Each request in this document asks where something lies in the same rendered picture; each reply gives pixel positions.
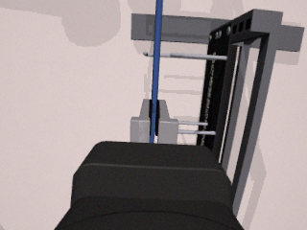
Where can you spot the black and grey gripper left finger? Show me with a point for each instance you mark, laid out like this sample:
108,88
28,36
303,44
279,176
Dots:
140,127

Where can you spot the blue cable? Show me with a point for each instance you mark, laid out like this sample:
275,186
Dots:
156,60

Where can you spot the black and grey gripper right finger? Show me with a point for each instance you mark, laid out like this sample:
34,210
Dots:
166,129

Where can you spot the dark grey rack with metal hooks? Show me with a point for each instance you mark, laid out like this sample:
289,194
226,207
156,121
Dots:
255,25

